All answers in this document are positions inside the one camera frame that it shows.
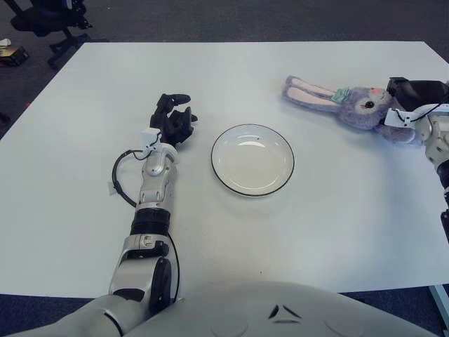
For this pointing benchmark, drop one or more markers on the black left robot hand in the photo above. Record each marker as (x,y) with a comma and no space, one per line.
(173,126)

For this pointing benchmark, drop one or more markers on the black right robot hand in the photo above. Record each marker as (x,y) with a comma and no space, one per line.
(417,91)

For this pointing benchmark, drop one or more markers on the purple plush bunny doll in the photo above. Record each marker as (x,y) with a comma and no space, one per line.
(361,109)

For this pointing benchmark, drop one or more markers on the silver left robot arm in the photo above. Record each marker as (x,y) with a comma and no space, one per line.
(154,189)

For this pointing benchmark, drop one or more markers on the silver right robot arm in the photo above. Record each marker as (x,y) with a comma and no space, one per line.
(435,133)

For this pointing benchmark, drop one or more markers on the white plate black rim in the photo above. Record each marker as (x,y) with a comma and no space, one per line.
(252,163)

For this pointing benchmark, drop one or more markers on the black office chair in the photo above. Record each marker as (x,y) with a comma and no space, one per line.
(36,24)

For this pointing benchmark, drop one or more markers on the black yellow box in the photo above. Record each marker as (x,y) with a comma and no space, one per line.
(13,56)

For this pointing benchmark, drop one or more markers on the small white floor object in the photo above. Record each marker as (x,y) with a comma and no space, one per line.
(5,42)

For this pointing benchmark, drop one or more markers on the silver robot torso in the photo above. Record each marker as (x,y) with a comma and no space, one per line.
(224,309)

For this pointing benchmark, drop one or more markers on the white table leg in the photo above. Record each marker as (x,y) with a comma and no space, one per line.
(441,302)

